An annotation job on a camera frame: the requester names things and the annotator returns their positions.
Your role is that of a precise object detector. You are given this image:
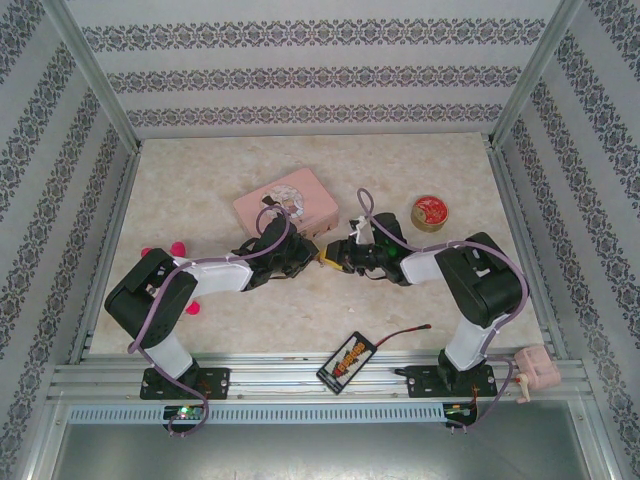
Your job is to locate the aluminium mounting rail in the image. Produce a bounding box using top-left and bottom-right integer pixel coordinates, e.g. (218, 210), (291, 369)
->
(47, 352), (586, 402)

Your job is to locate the left controller board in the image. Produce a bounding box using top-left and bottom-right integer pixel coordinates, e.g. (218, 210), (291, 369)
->
(164, 405), (206, 421)

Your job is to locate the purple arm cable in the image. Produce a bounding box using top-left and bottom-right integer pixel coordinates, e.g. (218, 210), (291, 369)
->
(354, 187), (530, 436)
(128, 205), (294, 439)

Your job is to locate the aluminium corner post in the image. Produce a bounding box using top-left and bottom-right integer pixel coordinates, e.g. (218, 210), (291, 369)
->
(488, 0), (585, 147)
(42, 0), (142, 153)

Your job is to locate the black battery pack red wire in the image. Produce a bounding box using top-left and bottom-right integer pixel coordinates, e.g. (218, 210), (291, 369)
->
(317, 323), (433, 396)

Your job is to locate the pink plastic toy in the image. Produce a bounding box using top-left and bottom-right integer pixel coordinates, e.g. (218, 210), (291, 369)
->
(514, 349), (560, 404)

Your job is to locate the pink box with couple picture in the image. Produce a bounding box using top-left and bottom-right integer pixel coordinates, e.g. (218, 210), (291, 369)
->
(232, 167), (342, 240)

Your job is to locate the grey metal panel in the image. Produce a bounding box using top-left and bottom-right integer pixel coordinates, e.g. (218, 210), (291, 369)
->
(49, 422), (617, 480)

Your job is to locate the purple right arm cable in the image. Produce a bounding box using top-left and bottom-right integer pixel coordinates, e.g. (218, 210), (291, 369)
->
(354, 187), (530, 436)

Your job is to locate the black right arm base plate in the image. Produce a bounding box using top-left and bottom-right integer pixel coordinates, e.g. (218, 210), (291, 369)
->
(407, 364), (499, 400)

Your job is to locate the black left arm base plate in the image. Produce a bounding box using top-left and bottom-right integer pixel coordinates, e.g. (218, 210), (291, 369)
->
(139, 367), (231, 401)

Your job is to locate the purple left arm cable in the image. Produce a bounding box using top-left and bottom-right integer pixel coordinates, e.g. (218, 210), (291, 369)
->
(128, 205), (294, 439)

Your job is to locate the aluminium side rail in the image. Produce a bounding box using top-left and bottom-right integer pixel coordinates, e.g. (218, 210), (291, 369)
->
(68, 149), (142, 365)
(487, 143), (570, 360)

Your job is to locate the round red and gold tin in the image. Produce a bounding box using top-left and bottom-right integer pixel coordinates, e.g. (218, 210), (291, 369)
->
(410, 194), (450, 234)

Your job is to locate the grey slotted cable duct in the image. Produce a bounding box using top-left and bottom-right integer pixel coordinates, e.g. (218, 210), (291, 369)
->
(66, 403), (446, 424)

